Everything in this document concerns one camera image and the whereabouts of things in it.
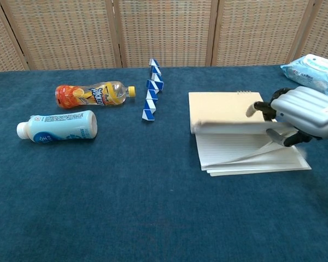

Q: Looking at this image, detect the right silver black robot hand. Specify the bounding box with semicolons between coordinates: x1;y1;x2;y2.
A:
245;86;328;148

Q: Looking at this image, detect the cream spiral-bound notebook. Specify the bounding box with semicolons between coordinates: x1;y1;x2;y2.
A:
188;90;312;177

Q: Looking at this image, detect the blue wet wipes pack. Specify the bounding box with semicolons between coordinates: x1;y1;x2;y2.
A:
279;53;328;97

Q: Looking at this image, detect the blue white snake puzzle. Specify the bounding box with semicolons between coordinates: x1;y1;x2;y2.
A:
141;58;165;121

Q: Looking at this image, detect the dark blue table cloth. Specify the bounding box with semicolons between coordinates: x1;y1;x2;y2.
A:
0;64;328;262

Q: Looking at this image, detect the orange drink plastic bottle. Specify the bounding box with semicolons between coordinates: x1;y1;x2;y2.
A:
55;80;137;110

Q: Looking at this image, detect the woven wicker folding screen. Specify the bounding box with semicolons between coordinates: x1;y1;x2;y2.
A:
0;0;328;73

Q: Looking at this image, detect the light blue milk bottle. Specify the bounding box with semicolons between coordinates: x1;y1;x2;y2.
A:
16;110;98;146

